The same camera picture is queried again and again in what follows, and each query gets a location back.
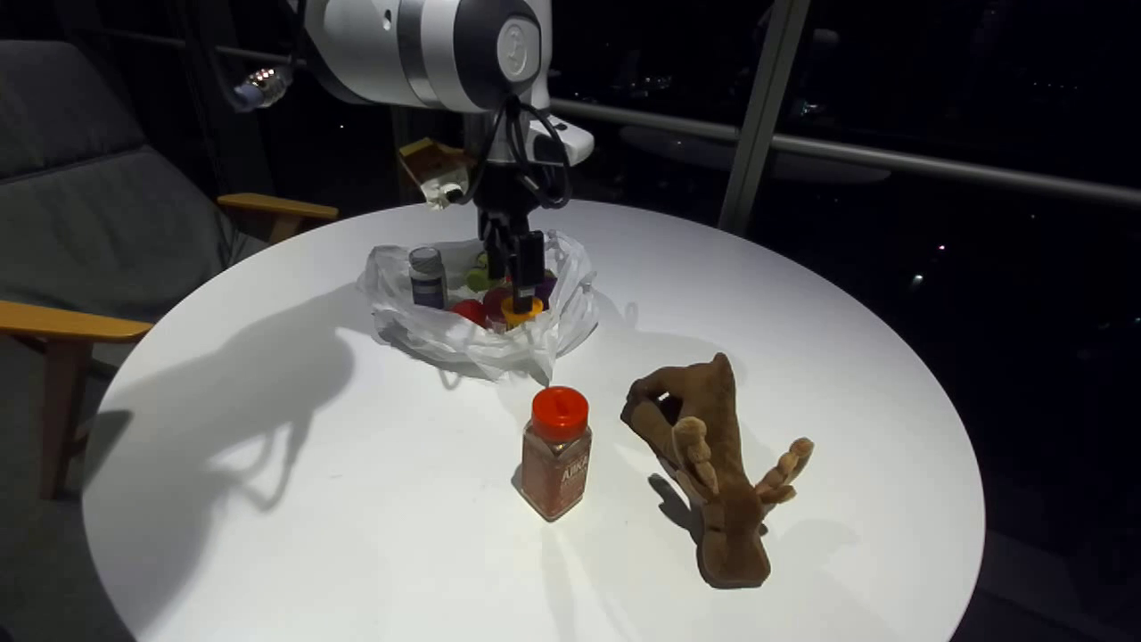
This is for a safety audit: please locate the spice jar with red lid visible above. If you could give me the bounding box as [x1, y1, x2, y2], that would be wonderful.
[515, 386, 593, 519]

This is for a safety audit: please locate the white plastic bag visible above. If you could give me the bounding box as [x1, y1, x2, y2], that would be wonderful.
[361, 233, 598, 383]

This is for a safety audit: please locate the grey window post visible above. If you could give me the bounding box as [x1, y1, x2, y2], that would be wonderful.
[716, 0, 813, 233]

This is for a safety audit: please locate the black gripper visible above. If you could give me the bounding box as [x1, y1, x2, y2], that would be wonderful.
[475, 163, 571, 299]

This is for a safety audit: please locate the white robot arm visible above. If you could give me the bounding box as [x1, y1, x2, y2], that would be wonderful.
[300, 0, 595, 310]

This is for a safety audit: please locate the small jar with grey lid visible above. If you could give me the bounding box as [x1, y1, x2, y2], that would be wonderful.
[410, 247, 445, 305]

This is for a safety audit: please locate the grey armchair with wooden arms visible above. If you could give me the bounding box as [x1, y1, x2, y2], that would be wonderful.
[0, 38, 340, 498]

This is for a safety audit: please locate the red play dough tub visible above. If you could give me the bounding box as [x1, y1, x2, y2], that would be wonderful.
[452, 299, 488, 329]

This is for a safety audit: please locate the metal window railing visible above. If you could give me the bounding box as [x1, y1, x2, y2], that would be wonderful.
[103, 25, 1141, 209]

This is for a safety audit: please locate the yellow play dough tub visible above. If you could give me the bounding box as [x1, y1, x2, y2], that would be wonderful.
[501, 296, 545, 329]

